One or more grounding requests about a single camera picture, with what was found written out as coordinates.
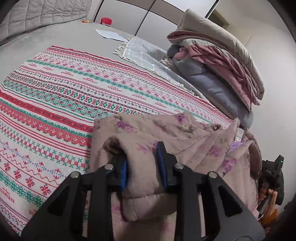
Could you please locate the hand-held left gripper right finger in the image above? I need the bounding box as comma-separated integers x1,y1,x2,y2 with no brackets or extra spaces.
156,141,266,241

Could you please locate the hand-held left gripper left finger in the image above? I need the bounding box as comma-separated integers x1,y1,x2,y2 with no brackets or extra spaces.
21,155,128,241

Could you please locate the pink floral padded jacket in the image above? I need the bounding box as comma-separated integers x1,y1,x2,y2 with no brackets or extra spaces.
89,111,263,241

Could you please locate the person's right hand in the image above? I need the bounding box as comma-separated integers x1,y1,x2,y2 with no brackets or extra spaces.
259,188,278,203

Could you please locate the orange garment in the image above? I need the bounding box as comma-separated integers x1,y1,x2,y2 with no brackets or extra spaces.
262,207,279,230

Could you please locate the grey folded quilt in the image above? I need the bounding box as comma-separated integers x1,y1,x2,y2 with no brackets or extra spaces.
166,44,255,130

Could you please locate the red green patterned blanket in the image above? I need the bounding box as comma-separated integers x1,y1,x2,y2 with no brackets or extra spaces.
0,45,234,237

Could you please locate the grey fringed cloth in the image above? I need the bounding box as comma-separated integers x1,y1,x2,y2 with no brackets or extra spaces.
112,37,210,98

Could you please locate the pink folded quilt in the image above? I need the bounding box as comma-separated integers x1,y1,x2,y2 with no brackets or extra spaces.
168,44,261,111

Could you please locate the white paper sheet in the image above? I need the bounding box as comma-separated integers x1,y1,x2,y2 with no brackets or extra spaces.
95,29,128,42

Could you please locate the beige folded quilt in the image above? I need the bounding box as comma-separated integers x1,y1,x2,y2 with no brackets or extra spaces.
167,9,265,100

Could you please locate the grey bed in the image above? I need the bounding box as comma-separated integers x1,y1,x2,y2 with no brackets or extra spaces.
0,21,245,132

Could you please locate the white wardrobe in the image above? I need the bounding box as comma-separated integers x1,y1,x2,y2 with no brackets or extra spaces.
88,0,220,48

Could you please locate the grey quilted headboard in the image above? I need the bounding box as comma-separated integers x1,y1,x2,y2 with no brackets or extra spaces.
0,0,93,47

